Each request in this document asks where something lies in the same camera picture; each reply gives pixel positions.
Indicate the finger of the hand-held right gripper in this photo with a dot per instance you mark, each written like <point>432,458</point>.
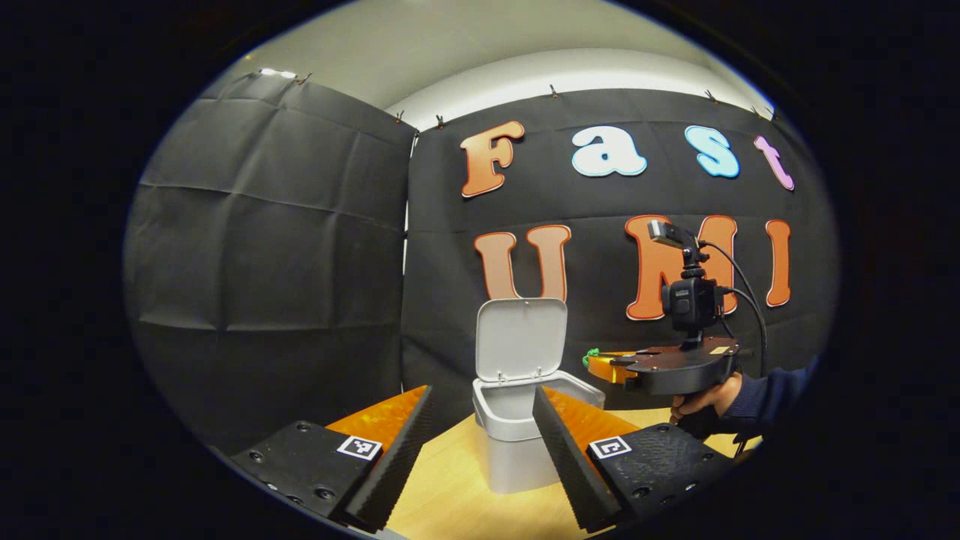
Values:
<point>607,367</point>

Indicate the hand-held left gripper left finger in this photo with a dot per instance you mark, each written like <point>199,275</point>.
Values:
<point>397,457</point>

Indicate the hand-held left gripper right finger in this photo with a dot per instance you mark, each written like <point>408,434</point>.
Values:
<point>566,465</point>

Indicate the white desktop garbage bin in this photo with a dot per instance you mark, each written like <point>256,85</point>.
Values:
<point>517,337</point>

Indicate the wooden desktop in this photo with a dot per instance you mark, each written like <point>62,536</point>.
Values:
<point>450,502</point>

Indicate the black backdrop cloth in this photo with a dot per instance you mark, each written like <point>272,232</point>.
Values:
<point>300,262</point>

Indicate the row of black cloth clips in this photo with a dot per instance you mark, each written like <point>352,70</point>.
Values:
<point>553,91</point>

